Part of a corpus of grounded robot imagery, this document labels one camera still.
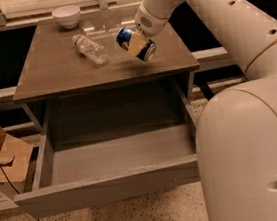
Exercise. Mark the brown cardboard box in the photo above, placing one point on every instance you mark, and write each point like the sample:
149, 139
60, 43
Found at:
14, 165

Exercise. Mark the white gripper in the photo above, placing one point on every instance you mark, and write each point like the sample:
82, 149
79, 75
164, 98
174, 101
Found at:
148, 23

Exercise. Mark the white ceramic bowl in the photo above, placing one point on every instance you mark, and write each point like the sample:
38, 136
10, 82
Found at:
67, 16

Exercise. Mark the blue pepsi can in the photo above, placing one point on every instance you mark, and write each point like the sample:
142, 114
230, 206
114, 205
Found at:
123, 39

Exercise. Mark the clear plastic water bottle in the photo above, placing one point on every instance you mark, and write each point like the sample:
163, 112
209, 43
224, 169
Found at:
95, 52

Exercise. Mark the grey cabinet with counter top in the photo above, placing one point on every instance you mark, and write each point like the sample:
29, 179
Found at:
53, 68

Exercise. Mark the open grey top drawer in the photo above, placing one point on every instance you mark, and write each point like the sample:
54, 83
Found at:
108, 146

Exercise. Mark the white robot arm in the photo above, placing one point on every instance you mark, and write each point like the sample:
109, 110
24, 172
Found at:
237, 129

